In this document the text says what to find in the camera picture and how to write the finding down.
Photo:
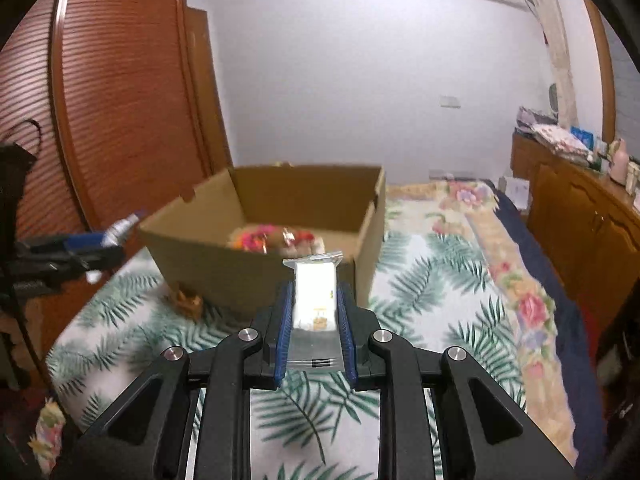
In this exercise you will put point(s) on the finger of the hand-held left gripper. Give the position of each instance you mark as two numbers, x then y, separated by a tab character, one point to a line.
85	242
90	261

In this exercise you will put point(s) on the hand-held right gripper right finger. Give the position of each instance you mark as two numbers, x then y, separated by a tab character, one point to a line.
346	335

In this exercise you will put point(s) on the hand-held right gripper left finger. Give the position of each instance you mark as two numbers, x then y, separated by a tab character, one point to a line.
283	335

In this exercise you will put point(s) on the silver snack packet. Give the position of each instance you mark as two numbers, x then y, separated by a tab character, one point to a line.
125	227

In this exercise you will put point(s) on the white snack packet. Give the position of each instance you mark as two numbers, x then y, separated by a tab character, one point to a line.
315	290

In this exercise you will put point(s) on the cardboard box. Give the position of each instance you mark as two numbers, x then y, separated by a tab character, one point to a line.
210	270

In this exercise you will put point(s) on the pink snack packet brown picture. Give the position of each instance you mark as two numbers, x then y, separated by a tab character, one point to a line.
250	240

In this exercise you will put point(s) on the small orange snack packet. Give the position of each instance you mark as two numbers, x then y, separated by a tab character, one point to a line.
186	302

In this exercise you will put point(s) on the leaf print bed sheet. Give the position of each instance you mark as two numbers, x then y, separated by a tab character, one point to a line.
440	285

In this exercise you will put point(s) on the wooden louvered wardrobe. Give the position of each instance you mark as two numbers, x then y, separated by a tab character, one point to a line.
115	100

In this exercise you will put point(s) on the floral blanket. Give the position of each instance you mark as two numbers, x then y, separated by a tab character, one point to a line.
530	310

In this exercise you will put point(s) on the navy blanket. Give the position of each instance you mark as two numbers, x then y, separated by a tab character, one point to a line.
565	320

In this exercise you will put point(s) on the white paper bag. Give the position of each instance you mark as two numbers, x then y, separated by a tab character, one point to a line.
515	192

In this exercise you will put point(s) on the wooden cabinet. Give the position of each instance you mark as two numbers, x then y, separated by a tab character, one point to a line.
575	220

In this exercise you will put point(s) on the pile of folded cloths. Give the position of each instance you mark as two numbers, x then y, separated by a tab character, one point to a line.
550	140

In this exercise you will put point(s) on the pink bottle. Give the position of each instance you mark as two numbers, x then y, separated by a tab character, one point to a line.
620	165

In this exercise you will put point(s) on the white box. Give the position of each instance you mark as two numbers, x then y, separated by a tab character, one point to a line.
634	177

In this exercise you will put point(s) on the pale curtain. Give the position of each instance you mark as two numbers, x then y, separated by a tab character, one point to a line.
555	45

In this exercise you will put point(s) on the white wall socket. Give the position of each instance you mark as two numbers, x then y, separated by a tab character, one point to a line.
449	101

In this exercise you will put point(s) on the wooden door frame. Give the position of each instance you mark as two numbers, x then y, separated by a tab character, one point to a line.
602	70

